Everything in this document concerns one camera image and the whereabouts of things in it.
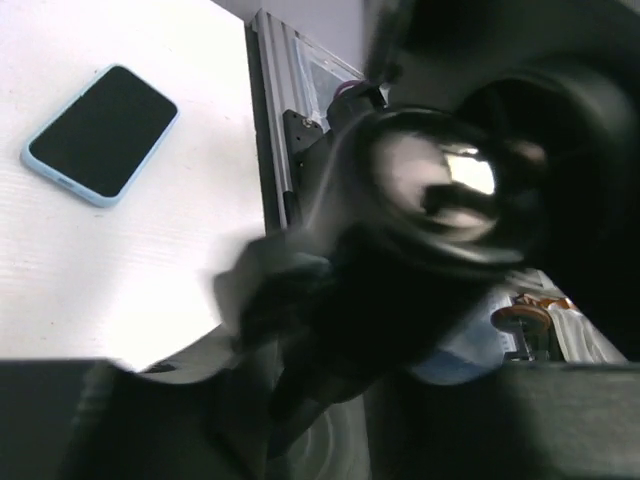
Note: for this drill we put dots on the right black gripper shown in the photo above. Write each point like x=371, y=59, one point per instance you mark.
x=562, y=76

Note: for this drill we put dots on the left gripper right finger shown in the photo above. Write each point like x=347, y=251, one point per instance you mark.
x=523, y=421

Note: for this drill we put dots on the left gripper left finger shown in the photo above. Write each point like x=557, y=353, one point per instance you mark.
x=87, y=419

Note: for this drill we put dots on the black phone stand round base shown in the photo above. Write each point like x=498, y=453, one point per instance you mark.
x=416, y=216

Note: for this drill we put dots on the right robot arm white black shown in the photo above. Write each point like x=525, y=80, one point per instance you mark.
x=325, y=135

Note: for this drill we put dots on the phone with blue case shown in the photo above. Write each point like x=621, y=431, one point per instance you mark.
x=100, y=141

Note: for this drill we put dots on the right aluminium table rail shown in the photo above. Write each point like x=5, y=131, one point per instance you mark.
x=293, y=80

